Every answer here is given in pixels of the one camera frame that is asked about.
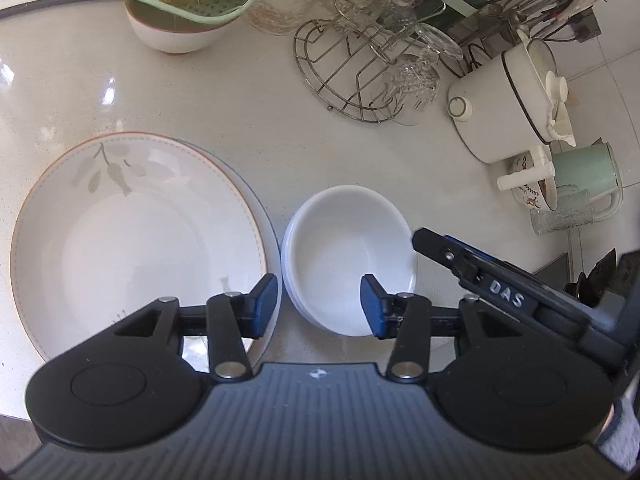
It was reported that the person's right forearm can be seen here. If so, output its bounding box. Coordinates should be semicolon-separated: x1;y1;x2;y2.
595;390;640;476

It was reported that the ribbed glass mug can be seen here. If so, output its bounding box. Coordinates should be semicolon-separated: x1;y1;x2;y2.
530;185;596;237

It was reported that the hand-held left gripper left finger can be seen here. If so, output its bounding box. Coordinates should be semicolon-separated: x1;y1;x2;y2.
114;273;279;382

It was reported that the pale green mug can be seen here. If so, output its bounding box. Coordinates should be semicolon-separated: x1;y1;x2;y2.
550;141;625;221

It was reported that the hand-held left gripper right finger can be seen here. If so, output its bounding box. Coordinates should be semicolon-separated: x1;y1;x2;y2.
360;274;522;382

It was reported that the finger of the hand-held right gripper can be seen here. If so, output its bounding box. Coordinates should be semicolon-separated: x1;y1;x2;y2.
412;228;482;287
444;234;507;272

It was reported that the black wire utensil rack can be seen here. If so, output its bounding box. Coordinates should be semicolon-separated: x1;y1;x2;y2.
450;5;603;76

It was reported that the patterned glass jar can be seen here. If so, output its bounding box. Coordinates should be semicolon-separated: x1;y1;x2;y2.
244;0;331;36

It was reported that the white brown-rimmed bowl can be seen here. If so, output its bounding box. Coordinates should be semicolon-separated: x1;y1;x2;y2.
124;0;251;55

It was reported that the white enamel pot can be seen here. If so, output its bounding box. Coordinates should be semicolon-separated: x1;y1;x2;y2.
447;30;576;163

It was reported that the plain white bowl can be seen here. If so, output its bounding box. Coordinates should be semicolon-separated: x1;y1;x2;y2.
281;230;351;336
281;185;420;337

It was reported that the clear stemmed glass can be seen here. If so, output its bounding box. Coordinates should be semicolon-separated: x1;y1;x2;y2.
412;22;465;61

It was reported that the white leaf-print plate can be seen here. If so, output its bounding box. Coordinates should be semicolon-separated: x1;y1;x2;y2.
10;132;268;363

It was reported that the round wire cup rack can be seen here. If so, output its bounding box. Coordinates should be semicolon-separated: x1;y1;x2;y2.
293;0;446;126

